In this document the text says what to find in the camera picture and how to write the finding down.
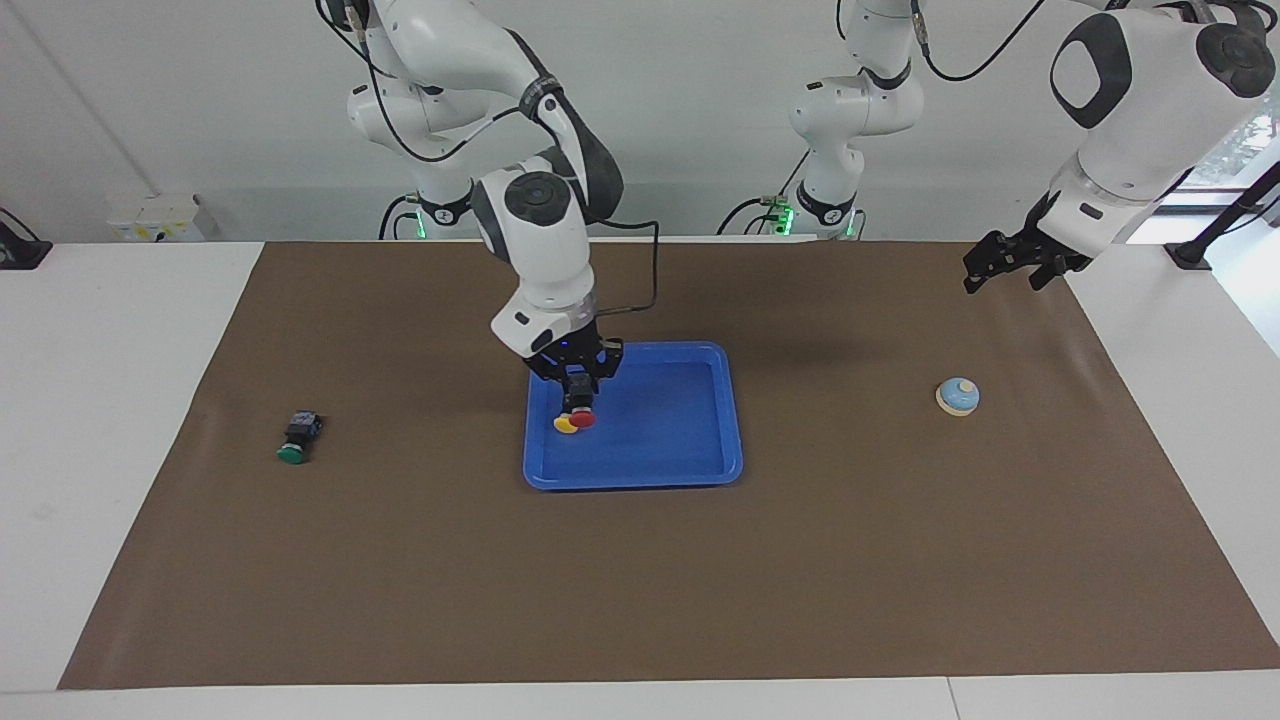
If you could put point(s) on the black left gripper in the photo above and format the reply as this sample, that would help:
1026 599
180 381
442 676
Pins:
1040 245

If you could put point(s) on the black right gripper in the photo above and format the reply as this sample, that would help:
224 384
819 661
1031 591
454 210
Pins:
575 352

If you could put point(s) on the red push button switch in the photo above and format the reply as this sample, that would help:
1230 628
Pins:
580 405

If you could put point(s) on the yellow push button switch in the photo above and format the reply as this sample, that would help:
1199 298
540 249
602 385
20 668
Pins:
561 425

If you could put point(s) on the green push button switch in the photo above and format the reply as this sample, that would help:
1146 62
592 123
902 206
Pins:
297 437

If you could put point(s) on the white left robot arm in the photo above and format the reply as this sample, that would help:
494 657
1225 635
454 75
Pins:
1140 100

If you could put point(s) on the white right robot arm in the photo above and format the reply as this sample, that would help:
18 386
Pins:
540 230

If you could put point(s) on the blue plastic tray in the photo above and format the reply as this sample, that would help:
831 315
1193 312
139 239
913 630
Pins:
670 430

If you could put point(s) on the light blue desk bell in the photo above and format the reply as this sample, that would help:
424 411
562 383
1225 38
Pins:
958 397

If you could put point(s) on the brown table mat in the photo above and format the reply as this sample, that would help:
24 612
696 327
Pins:
640 580

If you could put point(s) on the window with green foliage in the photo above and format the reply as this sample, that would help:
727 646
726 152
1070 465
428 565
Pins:
1245 140

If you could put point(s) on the white power socket box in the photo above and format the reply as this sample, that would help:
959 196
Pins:
155 220

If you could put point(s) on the black table clamp mount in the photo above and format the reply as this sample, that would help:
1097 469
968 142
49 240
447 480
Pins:
20 250

